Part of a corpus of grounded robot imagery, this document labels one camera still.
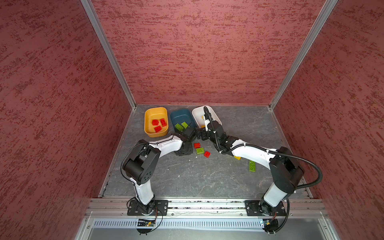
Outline left corner aluminium post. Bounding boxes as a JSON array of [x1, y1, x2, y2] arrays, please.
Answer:
[[81, 0, 137, 111]]

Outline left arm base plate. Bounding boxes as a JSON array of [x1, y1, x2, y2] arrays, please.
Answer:
[[127, 199, 169, 216]]

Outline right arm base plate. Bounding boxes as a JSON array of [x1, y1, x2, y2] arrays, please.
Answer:
[[245, 200, 287, 217]]

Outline red small brick right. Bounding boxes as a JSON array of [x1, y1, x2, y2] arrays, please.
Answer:
[[204, 151, 211, 158]]

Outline red long brick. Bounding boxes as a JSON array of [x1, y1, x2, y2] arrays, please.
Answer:
[[160, 119, 167, 127]]

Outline green brick under red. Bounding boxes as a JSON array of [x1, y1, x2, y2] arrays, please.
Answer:
[[196, 148, 205, 155]]

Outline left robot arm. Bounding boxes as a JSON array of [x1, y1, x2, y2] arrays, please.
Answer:
[[120, 127, 197, 216]]

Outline yellow plastic bin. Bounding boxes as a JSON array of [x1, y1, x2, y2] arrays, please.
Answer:
[[144, 107, 169, 138]]

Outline aluminium front rail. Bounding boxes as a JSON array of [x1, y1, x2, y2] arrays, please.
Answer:
[[85, 198, 329, 219]]

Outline white plastic bin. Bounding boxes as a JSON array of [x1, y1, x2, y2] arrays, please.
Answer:
[[192, 106, 222, 128]]

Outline right corner aluminium post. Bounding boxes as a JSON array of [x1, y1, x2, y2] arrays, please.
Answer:
[[269, 0, 338, 112]]

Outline small red brick centre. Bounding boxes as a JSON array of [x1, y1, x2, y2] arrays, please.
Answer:
[[154, 126, 162, 133]]

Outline teal plastic bin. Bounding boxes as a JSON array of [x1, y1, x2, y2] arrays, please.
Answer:
[[170, 109, 198, 134]]

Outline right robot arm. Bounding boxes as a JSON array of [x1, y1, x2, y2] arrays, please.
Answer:
[[196, 121, 323, 216]]

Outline green long brick right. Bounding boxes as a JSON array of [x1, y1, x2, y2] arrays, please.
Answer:
[[249, 161, 256, 173]]

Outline corner aluminium post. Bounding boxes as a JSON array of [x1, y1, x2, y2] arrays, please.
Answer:
[[81, 0, 137, 111], [269, 0, 338, 112]]

